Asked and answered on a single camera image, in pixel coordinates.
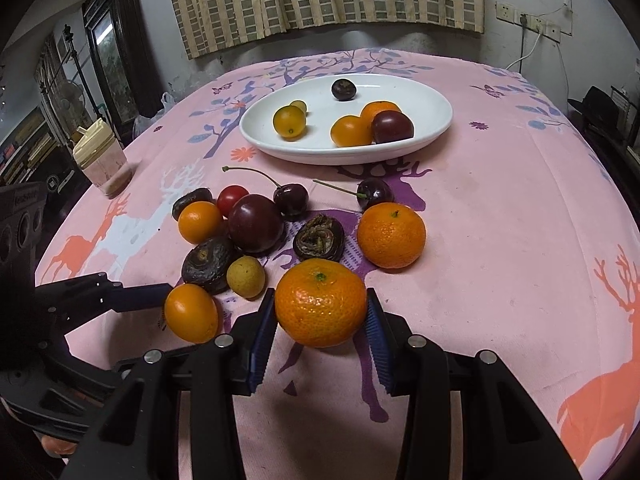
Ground dark framed picture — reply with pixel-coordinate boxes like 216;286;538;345
82;0;163;134

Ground white power cable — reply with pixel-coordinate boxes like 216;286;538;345
504;24;547;73

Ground dark wrinkled passion fruit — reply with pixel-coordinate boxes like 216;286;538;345
181;236;240;295
293;214;346;262
171;188;215;221
331;78;357;102

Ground person's left hand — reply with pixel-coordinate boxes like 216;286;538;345
40;434;77;457

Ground dark purple plum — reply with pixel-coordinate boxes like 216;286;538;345
228;194;284;255
371;110;414;144

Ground wall power strip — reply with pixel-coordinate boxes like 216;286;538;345
495;1;561;44

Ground clear plastic bag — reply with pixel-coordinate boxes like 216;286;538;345
131;91;177;139

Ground dark cherry with stem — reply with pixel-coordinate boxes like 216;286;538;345
221;166;309;220
314;177;395;211

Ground small yellow longan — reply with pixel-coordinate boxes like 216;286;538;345
227;256;266;299
290;100;307;114

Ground greenish yellow orange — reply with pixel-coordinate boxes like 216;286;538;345
272;105;306;140

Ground white oval plate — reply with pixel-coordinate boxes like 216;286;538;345
240;74;454;166

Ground red cherry tomato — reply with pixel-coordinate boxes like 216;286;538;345
216;185;248;218

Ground small orange kumquat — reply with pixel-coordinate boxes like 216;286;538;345
356;203;427;270

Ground yellow orange citrus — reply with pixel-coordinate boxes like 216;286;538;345
330;115;373;148

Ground pink deer print tablecloth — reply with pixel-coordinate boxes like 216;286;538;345
36;49;639;479

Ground plastic jar with cream lid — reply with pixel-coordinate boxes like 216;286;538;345
73;118;134;200

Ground large orange mandarin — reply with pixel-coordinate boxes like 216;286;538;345
360;101;400;126

